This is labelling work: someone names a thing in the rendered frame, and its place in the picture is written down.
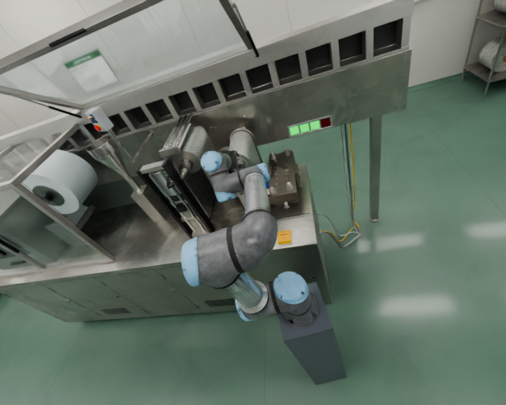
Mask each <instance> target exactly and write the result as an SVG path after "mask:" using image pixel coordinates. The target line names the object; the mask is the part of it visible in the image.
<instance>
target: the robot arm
mask: <svg viewBox="0 0 506 405"><path fill-rule="evenodd" d="M235 152H236V153H235ZM236 154H237V155H236ZM236 156H238V151H235V150H232V151H228V150H223V151H220V152H216V151H209V152H206V153H204V154H203V155H202V158H201V165H202V168H203V169H204V170H206V171H208V174H209V176H210V180H211V183H212V186H213V188H214V192H215V195H216V198H217V200H218V201H219V202H221V203H222V202H225V201H227V200H230V199H233V198H236V193H237V192H240V191H242V190H244V195H245V215H244V216H243V219H242V222H241V223H239V224H237V225H234V226H232V227H228V228H225V229H222V230H219V231H215V232H212V233H209V234H206V235H202V236H199V237H197V236H196V237H195V238H193V239H190V240H187V241H186V242H185V243H184V244H183V246H182V253H181V262H182V271H183V274H184V277H185V278H186V281H187V283H188V284H189V285H190V286H193V287H194V286H200V285H201V284H207V285H209V286H210V287H211V288H214V289H223V290H225V291H226V292H227V293H229V294H230V295H231V296H233V298H234V299H235V304H236V308H237V310H238V313H239V316H240V317H241V318H242V319H243V320H244V321H255V320H257V319H260V318H263V317H268V316H271V315H275V314H278V313H283V315H284V318H285V320H286V321H287V322H288V324H289V325H291V326H293V327H295V328H297V329H306V328H308V327H310V326H312V325H313V324H314V323H315V322H316V320H317V318H318V317H319V313H320V308H319V305H318V302H317V300H316V298H315V297H314V296H313V295H312V294H311V293H310V292H309V291H308V285H307V283H306V282H305V280H304V278H303V277H302V276H301V275H299V274H297V273H295V272H283V273H280V274H279V275H278V276H277V278H275V280H274V281H271V282H267V283H264V284H263V283H262V282H260V281H258V280H254V279H253V278H252V277H251V275H250V274H249V273H248V272H249V271H251V270H253V269H255V268H257V267H258V266H260V265H261V264H262V263H263V262H264V261H265V260H266V259H267V258H268V257H269V255H270V253H271V251H272V249H273V247H274V246H275V242H276V239H277V235H278V225H277V221H276V217H275V216H274V214H273V213H272V212H271V208H270V203H269V199H268V195H267V187H266V182H269V181H270V180H271V178H270V174H269V172H268V169H267V166H266V164H265V163H261V164H258V165H254V166H251V167H248V168H246V169H243V168H245V165H244V164H243V160H242V157H241V156H239V160H238V161H237V157H236ZM237 169H243V170H239V171H237V172H235V170H237Z"/></svg>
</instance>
